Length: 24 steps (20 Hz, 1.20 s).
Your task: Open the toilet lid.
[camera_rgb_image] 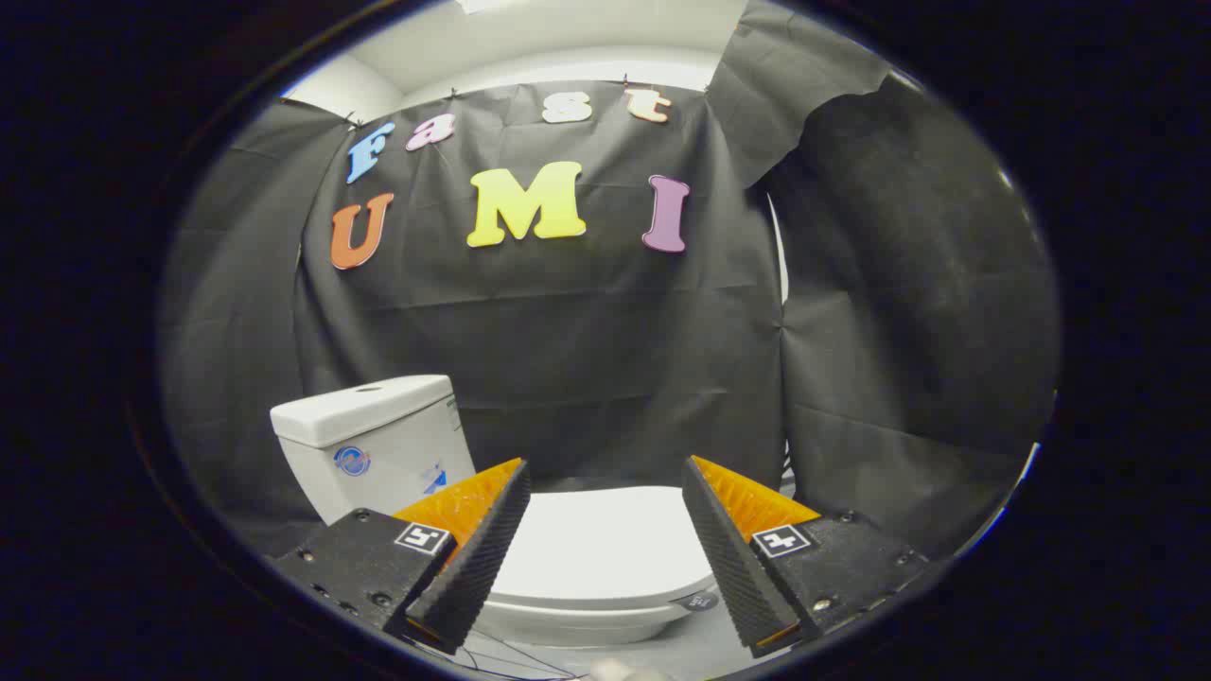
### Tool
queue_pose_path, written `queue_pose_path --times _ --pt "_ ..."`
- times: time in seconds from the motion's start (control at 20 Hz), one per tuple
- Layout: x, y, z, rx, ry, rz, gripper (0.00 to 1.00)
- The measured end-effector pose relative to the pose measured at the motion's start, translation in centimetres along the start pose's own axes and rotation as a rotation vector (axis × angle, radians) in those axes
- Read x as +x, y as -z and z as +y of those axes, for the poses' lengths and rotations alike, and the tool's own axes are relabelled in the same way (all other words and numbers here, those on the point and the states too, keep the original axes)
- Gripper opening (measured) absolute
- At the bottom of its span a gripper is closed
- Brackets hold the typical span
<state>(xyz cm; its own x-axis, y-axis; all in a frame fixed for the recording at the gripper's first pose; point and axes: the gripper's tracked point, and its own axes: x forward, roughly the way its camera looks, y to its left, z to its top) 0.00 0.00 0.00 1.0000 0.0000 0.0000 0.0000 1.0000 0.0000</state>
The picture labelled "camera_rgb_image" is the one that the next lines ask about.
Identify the black backdrop cloth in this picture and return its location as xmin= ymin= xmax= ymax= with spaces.
xmin=159 ymin=0 xmax=1062 ymax=561

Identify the white toilet tank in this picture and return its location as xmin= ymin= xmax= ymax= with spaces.
xmin=270 ymin=375 xmax=477 ymax=527

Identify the white toilet lid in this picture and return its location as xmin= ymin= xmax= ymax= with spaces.
xmin=486 ymin=486 xmax=720 ymax=612

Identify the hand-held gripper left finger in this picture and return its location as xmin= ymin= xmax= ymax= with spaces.
xmin=270 ymin=458 xmax=533 ymax=655

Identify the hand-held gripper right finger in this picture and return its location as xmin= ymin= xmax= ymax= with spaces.
xmin=681 ymin=455 xmax=933 ymax=659

